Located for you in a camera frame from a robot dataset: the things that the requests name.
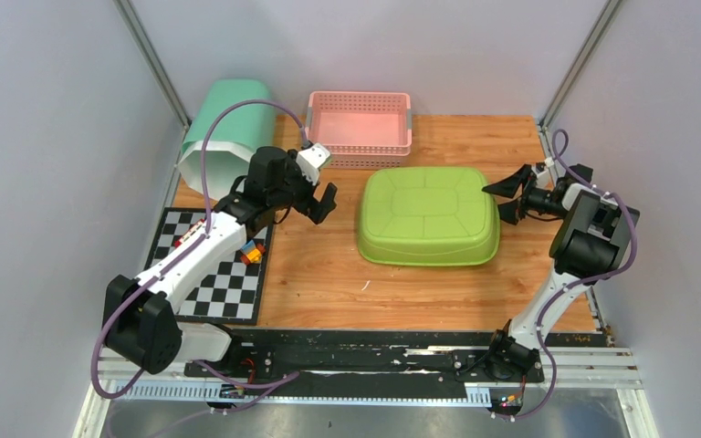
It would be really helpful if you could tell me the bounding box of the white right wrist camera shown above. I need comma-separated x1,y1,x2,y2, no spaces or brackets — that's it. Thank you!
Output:
532,157,557,189

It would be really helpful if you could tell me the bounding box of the mint green trash bin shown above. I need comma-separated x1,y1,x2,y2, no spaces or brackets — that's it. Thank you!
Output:
178,78,276,200

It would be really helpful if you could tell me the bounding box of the blue yellow toy car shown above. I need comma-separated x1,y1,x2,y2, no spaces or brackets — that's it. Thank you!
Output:
239,239,267,266

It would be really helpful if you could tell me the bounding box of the left aluminium frame post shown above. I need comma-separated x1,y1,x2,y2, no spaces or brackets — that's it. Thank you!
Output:
113,0,192,131

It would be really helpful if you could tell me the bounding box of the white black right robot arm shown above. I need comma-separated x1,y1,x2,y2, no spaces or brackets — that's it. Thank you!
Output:
475,162,640,381

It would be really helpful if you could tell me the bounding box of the red white toy block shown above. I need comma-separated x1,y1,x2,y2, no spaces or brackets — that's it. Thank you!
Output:
173,218,205,248

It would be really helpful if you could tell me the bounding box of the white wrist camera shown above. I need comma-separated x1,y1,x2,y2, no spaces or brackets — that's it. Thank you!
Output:
296,142,331,186
532,157,557,189

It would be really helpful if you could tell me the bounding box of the large lime green tub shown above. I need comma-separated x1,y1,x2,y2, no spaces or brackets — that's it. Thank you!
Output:
356,166,501,267

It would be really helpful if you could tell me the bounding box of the black white checkerboard mat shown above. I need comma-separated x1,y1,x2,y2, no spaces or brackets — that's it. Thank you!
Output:
145,207,267,326

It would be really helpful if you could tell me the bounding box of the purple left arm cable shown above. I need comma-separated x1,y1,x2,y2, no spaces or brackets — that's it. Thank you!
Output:
89,99,316,438

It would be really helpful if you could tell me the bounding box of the pink perforated plastic basket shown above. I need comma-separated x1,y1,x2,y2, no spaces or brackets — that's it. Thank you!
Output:
306,91,413,169

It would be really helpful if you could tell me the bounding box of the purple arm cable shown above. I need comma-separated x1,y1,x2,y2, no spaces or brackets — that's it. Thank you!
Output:
89,99,316,438
489,128,640,422

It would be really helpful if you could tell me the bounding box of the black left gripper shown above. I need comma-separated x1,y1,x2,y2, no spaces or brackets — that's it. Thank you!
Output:
268,151,336,224

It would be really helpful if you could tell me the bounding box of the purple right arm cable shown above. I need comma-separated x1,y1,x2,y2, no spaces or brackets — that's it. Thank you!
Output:
489,128,640,422

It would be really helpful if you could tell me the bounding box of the aluminium frame post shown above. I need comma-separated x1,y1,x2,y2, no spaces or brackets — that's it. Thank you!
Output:
113,0,192,131
538,0,625,131

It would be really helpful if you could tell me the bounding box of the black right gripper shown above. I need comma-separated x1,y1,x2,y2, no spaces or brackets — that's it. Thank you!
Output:
483,165,569,226

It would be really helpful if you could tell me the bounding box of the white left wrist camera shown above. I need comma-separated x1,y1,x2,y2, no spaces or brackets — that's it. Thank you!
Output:
296,142,331,186

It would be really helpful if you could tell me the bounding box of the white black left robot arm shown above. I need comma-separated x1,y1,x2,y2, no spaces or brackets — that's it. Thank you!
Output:
99,143,337,377

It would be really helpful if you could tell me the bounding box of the right aluminium frame post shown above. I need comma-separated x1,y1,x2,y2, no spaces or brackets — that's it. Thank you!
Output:
538,0,625,131

